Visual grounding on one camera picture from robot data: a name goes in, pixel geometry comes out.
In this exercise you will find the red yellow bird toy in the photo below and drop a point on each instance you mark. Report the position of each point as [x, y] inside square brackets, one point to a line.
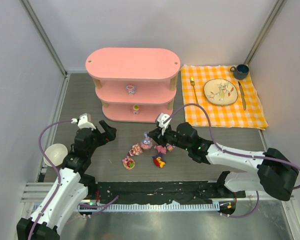
[158, 160]

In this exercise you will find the cream decorated ceramic plate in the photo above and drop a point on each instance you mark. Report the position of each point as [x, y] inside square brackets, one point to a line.
[220, 92]

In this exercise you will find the yellow white checkered cloth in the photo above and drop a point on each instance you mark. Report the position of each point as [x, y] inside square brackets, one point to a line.
[228, 115]

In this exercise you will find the pink pig toy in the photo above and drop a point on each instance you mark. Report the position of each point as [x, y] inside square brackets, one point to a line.
[161, 149]

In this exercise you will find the gold fork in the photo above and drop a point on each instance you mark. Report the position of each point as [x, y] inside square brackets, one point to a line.
[192, 83]

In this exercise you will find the gold knife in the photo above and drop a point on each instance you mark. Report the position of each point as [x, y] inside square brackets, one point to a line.
[242, 94]

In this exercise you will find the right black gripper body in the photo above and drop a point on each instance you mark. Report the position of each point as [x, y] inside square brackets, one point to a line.
[161, 135]

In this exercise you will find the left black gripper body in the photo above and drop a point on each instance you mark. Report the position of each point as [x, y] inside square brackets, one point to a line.
[100, 134]

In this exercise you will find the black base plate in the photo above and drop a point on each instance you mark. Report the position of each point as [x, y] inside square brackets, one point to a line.
[161, 192]

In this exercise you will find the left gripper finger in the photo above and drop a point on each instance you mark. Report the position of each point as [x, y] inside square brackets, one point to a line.
[104, 125]
[110, 133]

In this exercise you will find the purple bunny with cake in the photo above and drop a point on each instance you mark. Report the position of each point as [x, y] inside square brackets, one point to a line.
[169, 147]

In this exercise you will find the dark blue ceramic mug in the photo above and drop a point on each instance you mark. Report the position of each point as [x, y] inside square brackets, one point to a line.
[240, 71]

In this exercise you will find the pink toy with yellow hat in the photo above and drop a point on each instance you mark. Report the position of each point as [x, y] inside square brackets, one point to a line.
[135, 109]

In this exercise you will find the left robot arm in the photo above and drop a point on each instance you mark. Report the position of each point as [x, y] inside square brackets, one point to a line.
[71, 186]

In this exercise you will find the white slotted cable duct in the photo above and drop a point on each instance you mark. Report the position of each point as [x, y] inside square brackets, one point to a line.
[172, 207]

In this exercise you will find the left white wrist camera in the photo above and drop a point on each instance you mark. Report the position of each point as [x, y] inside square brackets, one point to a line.
[84, 122]

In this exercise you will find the white ceramic bowl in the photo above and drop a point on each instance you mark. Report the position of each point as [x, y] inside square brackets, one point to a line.
[56, 153]

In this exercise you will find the pink three-tier wooden shelf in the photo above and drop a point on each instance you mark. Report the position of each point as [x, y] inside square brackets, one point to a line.
[154, 72]

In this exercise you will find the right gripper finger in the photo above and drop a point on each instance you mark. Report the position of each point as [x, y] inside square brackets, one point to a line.
[160, 141]
[154, 134]

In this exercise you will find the pink bear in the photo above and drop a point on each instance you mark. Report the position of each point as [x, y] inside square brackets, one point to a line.
[128, 163]
[135, 150]

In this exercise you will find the pink bear on donut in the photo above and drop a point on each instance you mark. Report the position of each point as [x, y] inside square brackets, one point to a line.
[128, 163]

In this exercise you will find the white pink toy middle shelf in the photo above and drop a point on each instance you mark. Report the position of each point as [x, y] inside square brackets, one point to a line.
[131, 89]

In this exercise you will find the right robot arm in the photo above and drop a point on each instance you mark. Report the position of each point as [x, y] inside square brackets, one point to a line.
[269, 171]

